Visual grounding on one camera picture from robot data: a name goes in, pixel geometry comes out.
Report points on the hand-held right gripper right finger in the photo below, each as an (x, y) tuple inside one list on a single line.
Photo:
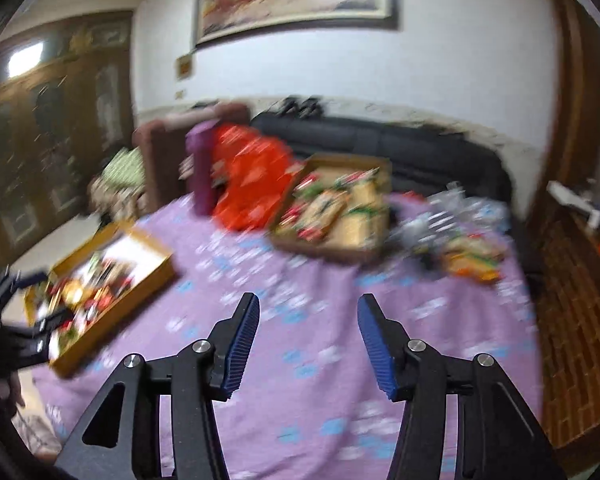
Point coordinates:
[(375, 345)]

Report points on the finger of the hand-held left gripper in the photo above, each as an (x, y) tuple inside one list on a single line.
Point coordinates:
[(30, 337), (25, 281)]

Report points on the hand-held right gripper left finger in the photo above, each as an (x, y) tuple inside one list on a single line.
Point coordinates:
[(240, 340)]

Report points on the white foam box yellow tape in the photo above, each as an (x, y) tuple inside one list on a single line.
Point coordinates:
[(125, 310)]

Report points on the brown cardboard box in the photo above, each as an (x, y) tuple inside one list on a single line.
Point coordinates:
[(330, 252)]

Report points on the heap of mixed snacks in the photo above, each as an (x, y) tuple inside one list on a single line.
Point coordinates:
[(330, 205)]

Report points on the purple floral tablecloth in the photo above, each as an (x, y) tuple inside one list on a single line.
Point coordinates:
[(305, 320)]

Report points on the pile of sorted snack packets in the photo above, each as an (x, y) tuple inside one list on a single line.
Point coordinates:
[(95, 290)]

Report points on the brown patterned blanket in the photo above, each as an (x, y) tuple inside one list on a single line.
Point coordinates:
[(112, 200)]

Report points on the orange and green packet pile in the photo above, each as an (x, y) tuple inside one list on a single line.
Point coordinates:
[(472, 260)]

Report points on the silver packets heap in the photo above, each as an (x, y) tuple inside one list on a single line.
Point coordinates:
[(445, 220)]

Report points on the dark wooden cabinet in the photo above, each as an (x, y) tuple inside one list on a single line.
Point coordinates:
[(45, 135)]

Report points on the green patterned cushion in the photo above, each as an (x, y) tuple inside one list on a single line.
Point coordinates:
[(125, 170)]

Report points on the red plastic bag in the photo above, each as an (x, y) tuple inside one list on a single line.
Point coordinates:
[(252, 180)]

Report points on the purple rolled mat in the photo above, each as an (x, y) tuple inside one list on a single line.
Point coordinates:
[(202, 170)]

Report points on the brown armchair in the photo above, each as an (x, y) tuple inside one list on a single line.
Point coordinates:
[(165, 160)]

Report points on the black leather sofa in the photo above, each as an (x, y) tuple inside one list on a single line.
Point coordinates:
[(430, 155)]

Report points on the white device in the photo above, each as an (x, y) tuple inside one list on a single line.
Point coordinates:
[(575, 200)]

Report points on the small yellow wall picture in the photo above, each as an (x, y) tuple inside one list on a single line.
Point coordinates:
[(185, 66)]

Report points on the wooden door frame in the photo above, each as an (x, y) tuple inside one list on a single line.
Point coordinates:
[(575, 85)]

